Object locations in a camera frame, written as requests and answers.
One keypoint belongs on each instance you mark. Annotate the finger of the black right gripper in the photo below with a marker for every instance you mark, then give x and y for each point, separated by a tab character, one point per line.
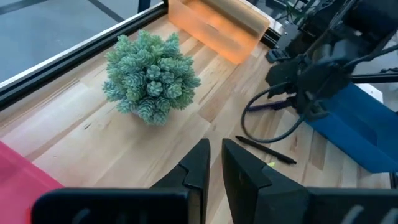
298	104

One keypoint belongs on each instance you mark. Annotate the black pen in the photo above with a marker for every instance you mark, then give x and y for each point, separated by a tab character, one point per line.
264	149

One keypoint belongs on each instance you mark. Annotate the green artificial plant in pot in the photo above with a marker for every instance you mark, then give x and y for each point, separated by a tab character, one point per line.
150	77

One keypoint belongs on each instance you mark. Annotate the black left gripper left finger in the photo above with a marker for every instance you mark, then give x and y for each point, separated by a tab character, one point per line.
196	180

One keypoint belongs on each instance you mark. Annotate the pink translucent plastic bin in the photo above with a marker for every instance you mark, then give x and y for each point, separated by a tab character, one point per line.
21	186

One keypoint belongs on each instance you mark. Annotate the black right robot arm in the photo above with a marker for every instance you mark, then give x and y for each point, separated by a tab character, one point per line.
373	18

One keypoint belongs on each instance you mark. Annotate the blue pen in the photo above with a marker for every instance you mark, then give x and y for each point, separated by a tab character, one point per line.
267	106

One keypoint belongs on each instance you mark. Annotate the blue plastic bin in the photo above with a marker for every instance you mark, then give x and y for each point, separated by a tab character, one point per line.
357	133

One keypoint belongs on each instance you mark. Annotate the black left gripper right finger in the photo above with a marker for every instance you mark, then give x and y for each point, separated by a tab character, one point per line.
248	193

